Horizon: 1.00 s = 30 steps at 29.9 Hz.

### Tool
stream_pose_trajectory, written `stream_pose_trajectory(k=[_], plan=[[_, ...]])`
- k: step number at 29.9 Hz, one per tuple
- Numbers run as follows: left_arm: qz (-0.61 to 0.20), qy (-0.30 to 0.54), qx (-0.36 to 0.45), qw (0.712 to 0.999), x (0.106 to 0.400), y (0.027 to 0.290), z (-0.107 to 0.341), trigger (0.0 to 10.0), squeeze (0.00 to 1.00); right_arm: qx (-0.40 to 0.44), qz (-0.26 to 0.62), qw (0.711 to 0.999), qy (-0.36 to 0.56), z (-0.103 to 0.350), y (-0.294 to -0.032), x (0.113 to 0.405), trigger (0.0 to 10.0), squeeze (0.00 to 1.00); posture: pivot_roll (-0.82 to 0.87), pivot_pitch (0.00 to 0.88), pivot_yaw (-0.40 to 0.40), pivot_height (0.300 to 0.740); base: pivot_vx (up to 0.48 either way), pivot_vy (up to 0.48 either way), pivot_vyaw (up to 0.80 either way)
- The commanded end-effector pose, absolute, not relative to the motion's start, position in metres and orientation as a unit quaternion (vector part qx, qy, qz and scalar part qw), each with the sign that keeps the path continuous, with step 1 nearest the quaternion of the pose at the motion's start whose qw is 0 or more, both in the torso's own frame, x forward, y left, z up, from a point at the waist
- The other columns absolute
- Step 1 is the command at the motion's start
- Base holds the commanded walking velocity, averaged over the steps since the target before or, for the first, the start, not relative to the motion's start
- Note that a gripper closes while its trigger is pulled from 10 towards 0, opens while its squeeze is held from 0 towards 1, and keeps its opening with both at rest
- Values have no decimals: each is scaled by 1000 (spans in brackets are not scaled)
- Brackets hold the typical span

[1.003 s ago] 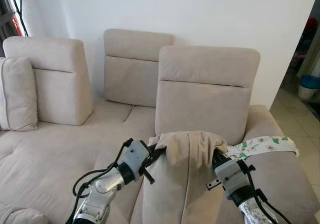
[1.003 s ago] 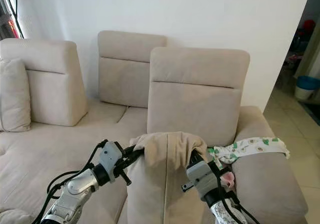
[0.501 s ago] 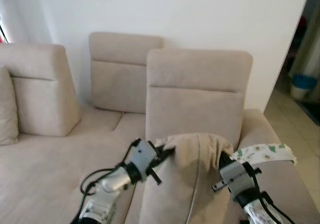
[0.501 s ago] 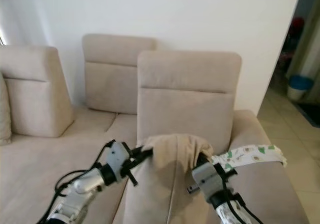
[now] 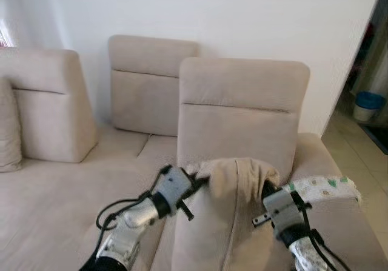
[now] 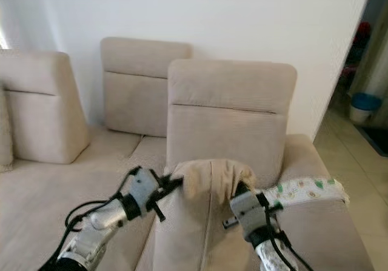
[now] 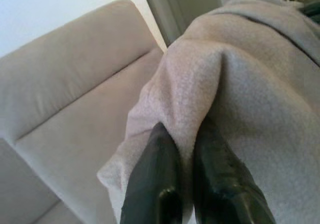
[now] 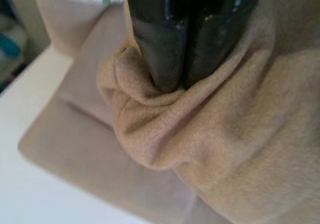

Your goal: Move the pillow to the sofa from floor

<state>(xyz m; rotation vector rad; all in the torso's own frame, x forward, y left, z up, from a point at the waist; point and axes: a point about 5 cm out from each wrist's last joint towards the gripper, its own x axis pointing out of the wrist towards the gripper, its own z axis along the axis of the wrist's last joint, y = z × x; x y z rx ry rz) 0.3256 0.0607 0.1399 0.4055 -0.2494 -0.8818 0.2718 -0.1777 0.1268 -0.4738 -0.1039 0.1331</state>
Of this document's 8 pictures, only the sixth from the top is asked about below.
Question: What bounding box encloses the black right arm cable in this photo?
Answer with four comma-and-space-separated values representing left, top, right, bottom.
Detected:
268, 204, 317, 271

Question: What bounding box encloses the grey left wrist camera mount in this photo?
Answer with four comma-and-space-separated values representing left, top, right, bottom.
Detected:
124, 167, 163, 215

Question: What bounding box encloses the beige fabric sectional sofa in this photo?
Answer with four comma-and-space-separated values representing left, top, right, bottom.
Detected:
0, 38, 375, 271

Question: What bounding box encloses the dark floor mat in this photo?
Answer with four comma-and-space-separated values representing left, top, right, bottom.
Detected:
356, 125, 388, 158

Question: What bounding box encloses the grey bin with blue lid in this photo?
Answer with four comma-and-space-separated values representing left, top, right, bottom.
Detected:
350, 92, 383, 125

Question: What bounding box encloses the large beige sofa backrest cushion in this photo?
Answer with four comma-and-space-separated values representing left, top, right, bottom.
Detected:
166, 59, 298, 190

